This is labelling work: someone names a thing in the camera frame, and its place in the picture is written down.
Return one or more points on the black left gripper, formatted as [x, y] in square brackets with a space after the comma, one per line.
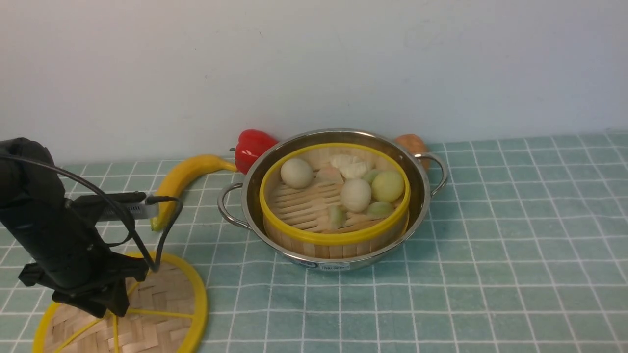
[92, 279]

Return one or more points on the woven bamboo steamer lid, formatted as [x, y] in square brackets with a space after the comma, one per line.
[168, 313]

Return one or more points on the bamboo steamer basket yellow rim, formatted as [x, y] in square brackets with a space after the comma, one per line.
[297, 219]

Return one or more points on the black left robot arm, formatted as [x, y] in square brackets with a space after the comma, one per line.
[60, 235]

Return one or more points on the yellow banana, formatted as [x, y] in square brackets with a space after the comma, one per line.
[180, 177]

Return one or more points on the red bell pepper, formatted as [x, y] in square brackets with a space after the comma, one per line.
[252, 144]

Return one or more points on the white round bun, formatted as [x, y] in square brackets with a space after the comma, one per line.
[355, 195]
[297, 173]

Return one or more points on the green dumpling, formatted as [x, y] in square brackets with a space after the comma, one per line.
[336, 217]
[380, 210]

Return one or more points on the pink dumpling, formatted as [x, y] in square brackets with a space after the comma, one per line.
[329, 176]

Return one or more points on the white pleated dumpling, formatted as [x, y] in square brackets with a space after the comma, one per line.
[355, 170]
[341, 160]

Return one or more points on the green round bun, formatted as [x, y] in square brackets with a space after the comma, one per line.
[387, 186]

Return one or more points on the stainless steel two-handled pot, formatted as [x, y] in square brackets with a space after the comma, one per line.
[239, 203]

